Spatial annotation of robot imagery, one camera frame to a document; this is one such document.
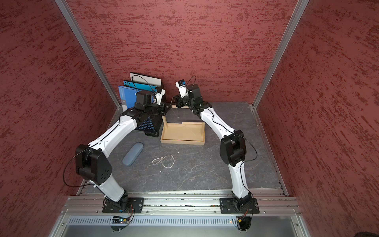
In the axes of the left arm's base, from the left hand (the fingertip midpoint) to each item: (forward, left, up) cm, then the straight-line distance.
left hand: (170, 108), depth 83 cm
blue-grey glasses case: (-18, +24, -23) cm, 38 cm away
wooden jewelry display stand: (+5, -4, -24) cm, 25 cm away
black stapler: (-2, +15, -24) cm, 28 cm away
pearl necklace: (-22, +6, -26) cm, 35 cm away
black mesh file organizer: (-12, +8, +4) cm, 15 cm away
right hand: (+8, -2, +1) cm, 8 cm away
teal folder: (+17, +21, +2) cm, 27 cm away
